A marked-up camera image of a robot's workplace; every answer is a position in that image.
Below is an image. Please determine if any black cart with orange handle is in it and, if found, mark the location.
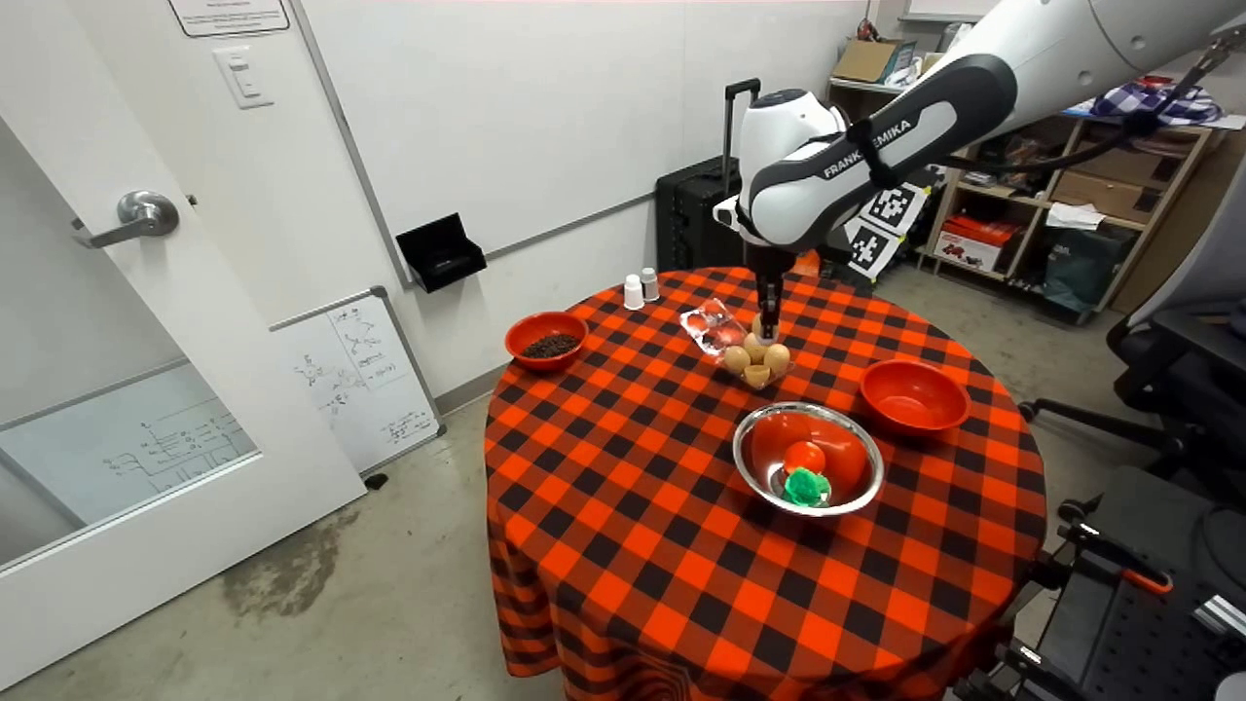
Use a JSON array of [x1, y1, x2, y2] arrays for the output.
[[947, 472, 1246, 701]]

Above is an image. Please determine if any white door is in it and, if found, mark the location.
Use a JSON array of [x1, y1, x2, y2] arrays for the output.
[[0, 0, 361, 686]]

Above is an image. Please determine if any green toy broccoli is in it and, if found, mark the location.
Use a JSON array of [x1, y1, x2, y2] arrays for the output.
[[784, 466, 832, 504]]

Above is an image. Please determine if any black white fiducial marker board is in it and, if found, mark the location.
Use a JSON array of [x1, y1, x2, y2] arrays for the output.
[[843, 183, 930, 281]]

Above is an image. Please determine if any clear plastic egg carton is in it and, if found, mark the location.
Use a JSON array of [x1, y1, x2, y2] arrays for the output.
[[679, 301, 789, 390]]

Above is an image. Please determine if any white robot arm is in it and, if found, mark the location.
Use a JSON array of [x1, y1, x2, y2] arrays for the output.
[[712, 0, 1246, 329]]

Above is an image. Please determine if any silver metal bowl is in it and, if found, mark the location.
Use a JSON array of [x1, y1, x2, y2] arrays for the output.
[[733, 401, 884, 516]]

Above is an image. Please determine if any wooden storage shelf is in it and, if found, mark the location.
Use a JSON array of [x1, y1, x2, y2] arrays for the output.
[[819, 0, 1246, 325]]

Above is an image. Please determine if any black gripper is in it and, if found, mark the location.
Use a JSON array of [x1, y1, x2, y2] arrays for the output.
[[746, 246, 795, 325]]

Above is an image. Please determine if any orange toy tomato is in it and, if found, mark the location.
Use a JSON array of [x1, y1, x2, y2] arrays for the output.
[[784, 441, 827, 472]]

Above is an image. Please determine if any white light switch plate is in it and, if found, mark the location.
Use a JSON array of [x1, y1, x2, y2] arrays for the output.
[[214, 45, 271, 107]]

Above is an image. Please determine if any red plastic bowl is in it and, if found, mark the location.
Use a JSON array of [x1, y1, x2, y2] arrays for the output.
[[862, 358, 969, 436]]

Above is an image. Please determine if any silver door lever handle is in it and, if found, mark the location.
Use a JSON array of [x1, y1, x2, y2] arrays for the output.
[[74, 192, 180, 249]]

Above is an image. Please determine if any black wall-mounted holder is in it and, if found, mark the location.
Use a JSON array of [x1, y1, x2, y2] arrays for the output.
[[396, 214, 488, 290]]

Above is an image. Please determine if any black rolling suitcase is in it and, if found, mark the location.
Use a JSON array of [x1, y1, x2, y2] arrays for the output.
[[654, 79, 758, 270]]

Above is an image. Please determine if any small leaning whiteboard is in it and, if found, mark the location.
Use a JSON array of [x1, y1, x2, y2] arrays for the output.
[[271, 289, 441, 472]]

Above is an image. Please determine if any white salt shaker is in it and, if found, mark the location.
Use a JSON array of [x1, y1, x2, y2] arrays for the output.
[[623, 272, 647, 311]]

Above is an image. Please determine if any orange black checkered tablecloth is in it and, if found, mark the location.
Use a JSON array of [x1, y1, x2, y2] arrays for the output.
[[484, 270, 1046, 701]]

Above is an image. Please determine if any black office chair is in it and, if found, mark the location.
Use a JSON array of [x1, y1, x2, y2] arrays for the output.
[[1025, 192, 1246, 510]]

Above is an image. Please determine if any grey pepper shaker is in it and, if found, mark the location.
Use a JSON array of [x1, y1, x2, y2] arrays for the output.
[[640, 270, 663, 305]]

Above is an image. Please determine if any red bowl with dark contents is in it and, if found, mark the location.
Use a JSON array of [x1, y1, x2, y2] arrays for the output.
[[505, 311, 589, 372]]

